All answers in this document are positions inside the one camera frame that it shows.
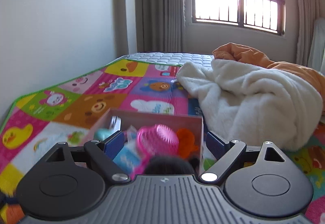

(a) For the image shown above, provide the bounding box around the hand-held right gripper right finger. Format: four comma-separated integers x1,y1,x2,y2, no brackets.
199,131,285,185

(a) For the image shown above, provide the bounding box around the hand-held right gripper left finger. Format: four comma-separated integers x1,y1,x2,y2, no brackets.
46,131,129,184

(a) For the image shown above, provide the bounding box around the teal plastic toy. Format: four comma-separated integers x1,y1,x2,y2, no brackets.
94,128,112,141

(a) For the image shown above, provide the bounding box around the blue face mask packet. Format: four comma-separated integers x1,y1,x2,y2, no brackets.
113,129,143,171

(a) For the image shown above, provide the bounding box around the orange plastic toy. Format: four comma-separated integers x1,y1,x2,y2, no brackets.
176,128,200,158

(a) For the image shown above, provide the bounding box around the pink plastic sieve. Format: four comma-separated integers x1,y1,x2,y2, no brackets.
131,124,179,180

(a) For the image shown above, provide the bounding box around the pink cardboard box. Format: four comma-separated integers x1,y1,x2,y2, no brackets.
81,108,205,176

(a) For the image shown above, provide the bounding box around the black plush toy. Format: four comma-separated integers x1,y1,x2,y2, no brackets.
143,155,200,176

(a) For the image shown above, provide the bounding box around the colourful cartoon play mat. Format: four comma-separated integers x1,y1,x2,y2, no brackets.
0,59,325,224

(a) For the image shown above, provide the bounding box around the white fleece blanket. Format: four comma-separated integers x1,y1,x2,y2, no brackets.
175,58,324,152

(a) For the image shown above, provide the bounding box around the orange duvet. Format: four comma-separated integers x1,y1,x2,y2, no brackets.
212,42,325,118

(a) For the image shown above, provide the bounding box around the grey curtain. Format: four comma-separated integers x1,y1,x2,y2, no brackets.
278,0,325,67
134,0,195,53

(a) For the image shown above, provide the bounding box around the white standing panel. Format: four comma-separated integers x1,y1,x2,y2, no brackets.
307,17,325,73

